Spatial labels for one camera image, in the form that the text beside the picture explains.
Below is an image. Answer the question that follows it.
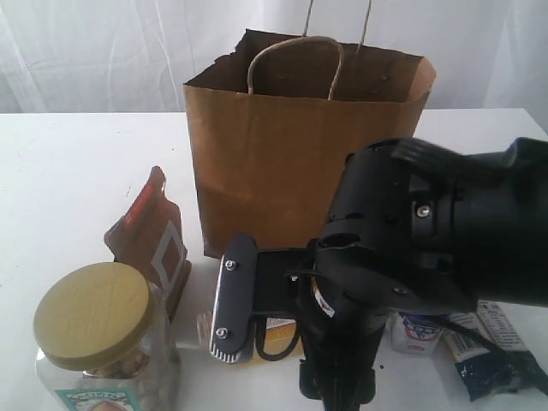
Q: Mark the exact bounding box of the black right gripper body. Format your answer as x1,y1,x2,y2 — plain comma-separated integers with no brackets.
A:
296,277,385,410

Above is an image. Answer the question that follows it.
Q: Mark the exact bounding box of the yellow millet bottle white cap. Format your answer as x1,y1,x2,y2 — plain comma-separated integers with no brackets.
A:
195,311,306,365

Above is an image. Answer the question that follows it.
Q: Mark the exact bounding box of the brown coffee pouch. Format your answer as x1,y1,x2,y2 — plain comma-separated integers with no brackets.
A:
104,166,192,320

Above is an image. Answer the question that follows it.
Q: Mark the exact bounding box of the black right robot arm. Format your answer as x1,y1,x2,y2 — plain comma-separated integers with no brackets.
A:
297,138,547,410

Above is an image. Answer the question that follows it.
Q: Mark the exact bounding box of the brown paper bag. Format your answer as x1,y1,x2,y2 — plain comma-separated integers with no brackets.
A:
183,29,437,258

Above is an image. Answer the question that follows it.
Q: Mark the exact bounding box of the milk carton blue white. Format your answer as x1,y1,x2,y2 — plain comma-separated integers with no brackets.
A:
389,312,443,356

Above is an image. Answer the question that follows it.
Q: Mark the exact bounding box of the nut jar gold lid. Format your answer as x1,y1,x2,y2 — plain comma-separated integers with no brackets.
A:
33,262,182,410

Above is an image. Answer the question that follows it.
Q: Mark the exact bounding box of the white curtain backdrop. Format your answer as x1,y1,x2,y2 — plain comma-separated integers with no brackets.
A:
1,1,547,116

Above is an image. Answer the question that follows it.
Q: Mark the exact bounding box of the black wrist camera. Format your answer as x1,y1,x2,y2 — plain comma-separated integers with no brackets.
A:
209,233,313,365

